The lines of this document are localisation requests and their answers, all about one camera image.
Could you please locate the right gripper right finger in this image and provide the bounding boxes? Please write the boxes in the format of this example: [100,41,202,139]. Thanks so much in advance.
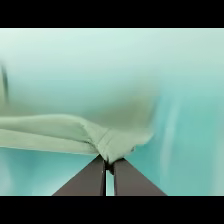
[112,157,167,197]

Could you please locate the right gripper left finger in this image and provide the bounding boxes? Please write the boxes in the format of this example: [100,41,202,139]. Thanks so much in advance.
[52,154,107,197]

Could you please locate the green garment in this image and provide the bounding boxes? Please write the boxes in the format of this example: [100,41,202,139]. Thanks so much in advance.
[0,94,158,165]

